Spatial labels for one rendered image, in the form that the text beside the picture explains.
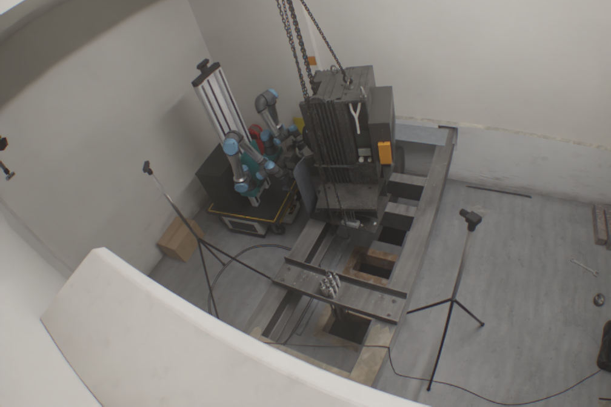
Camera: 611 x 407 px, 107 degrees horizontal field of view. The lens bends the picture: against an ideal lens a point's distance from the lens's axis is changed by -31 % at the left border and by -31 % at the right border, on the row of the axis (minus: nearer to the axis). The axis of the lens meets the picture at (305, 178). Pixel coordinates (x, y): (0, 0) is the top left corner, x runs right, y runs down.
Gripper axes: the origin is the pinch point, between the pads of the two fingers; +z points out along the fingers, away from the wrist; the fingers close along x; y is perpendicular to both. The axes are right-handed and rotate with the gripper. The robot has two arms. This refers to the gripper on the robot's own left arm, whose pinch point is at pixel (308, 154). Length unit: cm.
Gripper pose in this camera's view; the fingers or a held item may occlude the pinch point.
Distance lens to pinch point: 307.5
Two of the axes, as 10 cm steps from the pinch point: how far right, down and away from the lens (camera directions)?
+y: 7.1, -1.6, -6.9
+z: 5.1, 8.0, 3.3
